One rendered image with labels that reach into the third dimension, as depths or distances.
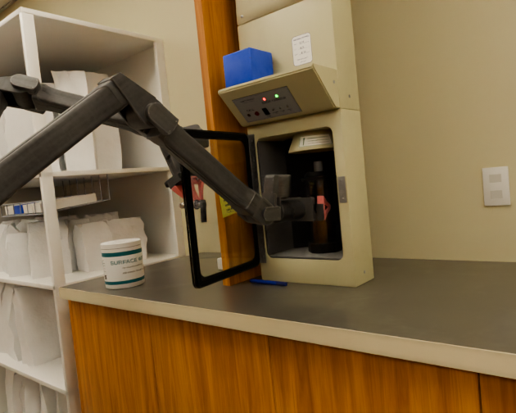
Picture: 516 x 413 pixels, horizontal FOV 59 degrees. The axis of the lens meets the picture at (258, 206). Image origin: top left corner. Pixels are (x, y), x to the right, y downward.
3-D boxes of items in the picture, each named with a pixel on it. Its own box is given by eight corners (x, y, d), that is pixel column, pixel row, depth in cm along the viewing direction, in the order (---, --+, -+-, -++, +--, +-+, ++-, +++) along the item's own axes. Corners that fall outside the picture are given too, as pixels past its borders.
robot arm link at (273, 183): (242, 219, 118) (263, 221, 112) (242, 174, 117) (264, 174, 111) (276, 215, 126) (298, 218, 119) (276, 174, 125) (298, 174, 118)
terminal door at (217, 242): (260, 265, 138) (247, 133, 136) (195, 290, 112) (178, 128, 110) (258, 265, 138) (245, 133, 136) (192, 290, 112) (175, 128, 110)
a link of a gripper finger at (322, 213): (314, 196, 134) (296, 197, 127) (336, 194, 130) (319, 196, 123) (316, 218, 135) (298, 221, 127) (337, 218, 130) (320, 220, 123)
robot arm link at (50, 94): (18, 111, 128) (6, 85, 118) (26, 95, 131) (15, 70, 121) (168, 148, 131) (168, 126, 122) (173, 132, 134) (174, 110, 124)
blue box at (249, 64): (248, 92, 135) (245, 61, 134) (274, 84, 128) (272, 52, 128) (225, 88, 127) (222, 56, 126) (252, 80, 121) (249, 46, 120)
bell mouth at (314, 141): (309, 153, 147) (307, 136, 146) (359, 147, 135) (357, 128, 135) (276, 154, 133) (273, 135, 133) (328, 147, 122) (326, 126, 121)
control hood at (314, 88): (246, 127, 138) (242, 93, 137) (341, 107, 117) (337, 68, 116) (219, 125, 129) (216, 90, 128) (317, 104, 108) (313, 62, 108)
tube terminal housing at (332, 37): (305, 264, 159) (285, 41, 155) (394, 268, 139) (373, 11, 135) (261, 279, 140) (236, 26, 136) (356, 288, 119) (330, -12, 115)
